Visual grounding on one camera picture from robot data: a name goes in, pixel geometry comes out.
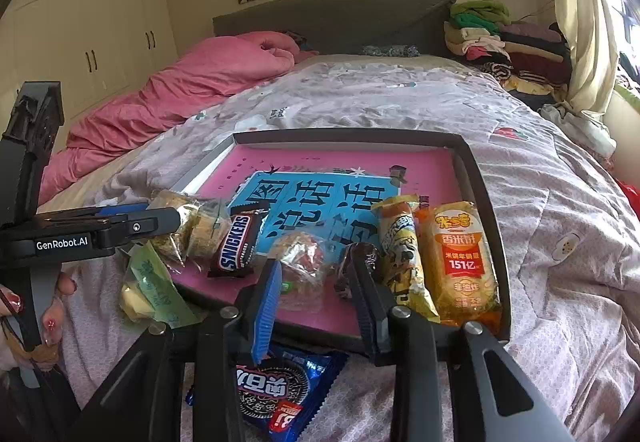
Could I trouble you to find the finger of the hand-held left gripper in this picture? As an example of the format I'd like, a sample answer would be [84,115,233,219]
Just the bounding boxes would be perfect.
[35,203,151,223]
[97,207,182,250]

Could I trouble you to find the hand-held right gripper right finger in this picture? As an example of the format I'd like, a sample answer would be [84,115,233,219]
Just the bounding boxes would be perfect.
[345,246,576,442]

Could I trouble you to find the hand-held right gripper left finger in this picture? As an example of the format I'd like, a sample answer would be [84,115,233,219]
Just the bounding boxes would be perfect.
[67,258,284,442]

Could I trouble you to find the clear flaky pastry packet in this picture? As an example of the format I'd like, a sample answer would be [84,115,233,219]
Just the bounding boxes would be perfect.
[147,189,233,268]

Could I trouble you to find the small dark candy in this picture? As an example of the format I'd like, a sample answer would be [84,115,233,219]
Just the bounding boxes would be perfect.
[334,243,378,303]

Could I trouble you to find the clear snack packet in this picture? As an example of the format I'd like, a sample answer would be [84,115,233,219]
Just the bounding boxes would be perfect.
[270,231,341,315]

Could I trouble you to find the green label clear cake packet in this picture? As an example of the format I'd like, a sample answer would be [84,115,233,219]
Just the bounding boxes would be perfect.
[120,242,201,330]

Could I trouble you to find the yellow wafer packet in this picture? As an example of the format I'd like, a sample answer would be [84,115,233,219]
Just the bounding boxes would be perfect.
[371,194,441,323]

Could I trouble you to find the brown chocolate bar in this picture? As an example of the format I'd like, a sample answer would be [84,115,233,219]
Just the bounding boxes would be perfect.
[207,202,271,279]

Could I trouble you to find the dark blue sandwich cookie packet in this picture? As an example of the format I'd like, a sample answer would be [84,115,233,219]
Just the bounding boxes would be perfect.
[186,347,349,442]

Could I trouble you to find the orange rice cracker packet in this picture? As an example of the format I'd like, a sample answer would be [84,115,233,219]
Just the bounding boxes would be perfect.
[417,202,502,335]

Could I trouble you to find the dark grey shallow box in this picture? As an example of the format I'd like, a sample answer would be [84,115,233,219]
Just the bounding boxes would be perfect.
[170,128,512,368]

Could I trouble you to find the person's left hand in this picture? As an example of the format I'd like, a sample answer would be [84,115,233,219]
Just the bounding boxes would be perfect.
[0,271,79,375]

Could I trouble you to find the pink duvet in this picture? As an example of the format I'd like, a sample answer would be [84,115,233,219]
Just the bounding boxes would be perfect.
[40,31,308,205]

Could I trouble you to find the pink book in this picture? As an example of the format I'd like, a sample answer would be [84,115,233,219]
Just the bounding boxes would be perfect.
[172,144,468,338]

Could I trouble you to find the cream wardrobe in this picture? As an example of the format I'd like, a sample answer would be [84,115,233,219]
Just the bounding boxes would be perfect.
[0,0,178,153]

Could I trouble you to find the floral mauve quilt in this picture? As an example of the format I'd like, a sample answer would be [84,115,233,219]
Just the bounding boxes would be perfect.
[37,53,640,442]

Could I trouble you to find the dark patterned pillow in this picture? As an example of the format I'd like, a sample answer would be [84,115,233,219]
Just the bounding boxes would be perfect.
[361,43,420,58]

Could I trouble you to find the white crumpled cloth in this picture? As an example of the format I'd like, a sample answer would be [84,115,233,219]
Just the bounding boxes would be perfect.
[539,103,617,158]

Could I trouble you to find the red plastic bag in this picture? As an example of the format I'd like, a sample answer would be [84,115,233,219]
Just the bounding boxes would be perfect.
[617,179,640,213]

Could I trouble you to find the dark grey headboard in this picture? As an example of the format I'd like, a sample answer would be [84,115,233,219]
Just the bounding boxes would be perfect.
[212,0,457,58]

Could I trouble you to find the pile of folded clothes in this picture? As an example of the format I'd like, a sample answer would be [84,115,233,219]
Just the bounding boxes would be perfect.
[444,0,573,95]

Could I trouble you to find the green windowsill mat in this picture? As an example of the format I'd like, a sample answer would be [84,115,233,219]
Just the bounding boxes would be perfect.
[612,84,640,109]

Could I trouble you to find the clothes on windowsill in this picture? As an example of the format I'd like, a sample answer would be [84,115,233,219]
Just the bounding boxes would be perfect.
[615,52,640,93]

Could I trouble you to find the cream curtain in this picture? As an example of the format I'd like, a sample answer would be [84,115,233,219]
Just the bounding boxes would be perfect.
[542,0,623,115]

